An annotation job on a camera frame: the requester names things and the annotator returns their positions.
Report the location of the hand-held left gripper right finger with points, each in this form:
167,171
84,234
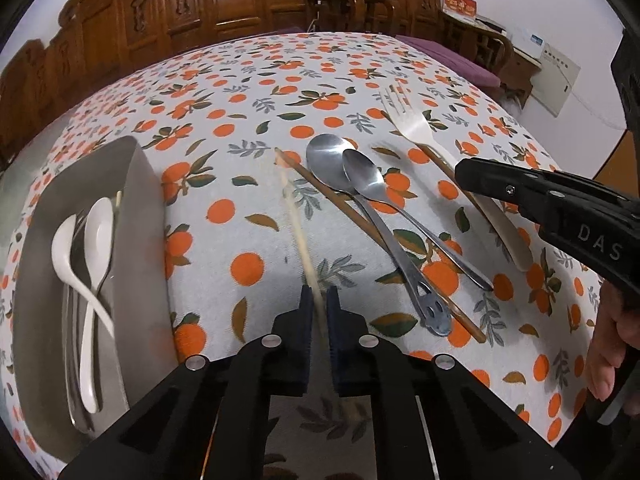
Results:
340,355

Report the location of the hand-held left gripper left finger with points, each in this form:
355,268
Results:
300,350

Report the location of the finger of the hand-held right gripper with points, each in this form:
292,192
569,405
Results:
500,180
629,80

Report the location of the small metal spoon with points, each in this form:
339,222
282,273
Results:
365,175

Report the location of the brown wooden chopstick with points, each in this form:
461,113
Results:
325,195

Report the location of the large metal spoon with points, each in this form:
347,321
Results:
327,160

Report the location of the rectangular metal tray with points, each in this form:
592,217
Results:
140,260

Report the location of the all-metal fork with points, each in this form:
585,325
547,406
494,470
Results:
75,360

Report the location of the white spoon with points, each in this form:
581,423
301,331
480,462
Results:
62,245
99,225

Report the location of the person's right hand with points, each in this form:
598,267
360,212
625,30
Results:
605,350

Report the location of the white box device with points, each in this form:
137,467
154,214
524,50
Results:
529,45

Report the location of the wooden side table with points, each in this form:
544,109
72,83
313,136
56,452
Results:
515,70

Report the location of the purple armchair cushion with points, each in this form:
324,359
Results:
450,60

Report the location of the red desk calendar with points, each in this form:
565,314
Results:
460,4

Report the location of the orange fruit print tablecloth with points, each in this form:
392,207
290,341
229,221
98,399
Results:
250,110

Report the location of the purple sofa cushion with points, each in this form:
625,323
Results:
292,29

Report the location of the carved wooden sofa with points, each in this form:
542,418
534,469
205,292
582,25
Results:
150,10

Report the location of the white wall cabinet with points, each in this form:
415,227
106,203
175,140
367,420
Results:
557,80

